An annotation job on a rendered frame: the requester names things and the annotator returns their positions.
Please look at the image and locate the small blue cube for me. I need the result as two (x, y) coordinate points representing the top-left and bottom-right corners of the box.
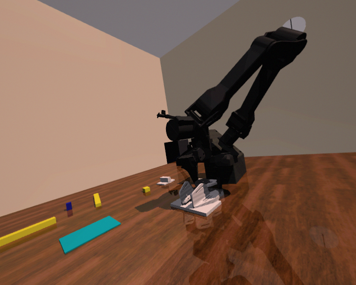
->
(66, 202), (72, 211)

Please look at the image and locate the teal rectangular plate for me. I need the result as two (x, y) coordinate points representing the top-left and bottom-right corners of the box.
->
(59, 216), (121, 254)

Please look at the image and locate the yellow flat bar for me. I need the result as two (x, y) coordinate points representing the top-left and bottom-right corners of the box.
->
(93, 193), (101, 207)

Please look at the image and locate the pink trapezoid plate with holes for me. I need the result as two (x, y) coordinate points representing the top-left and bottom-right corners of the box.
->
(214, 188), (224, 197)

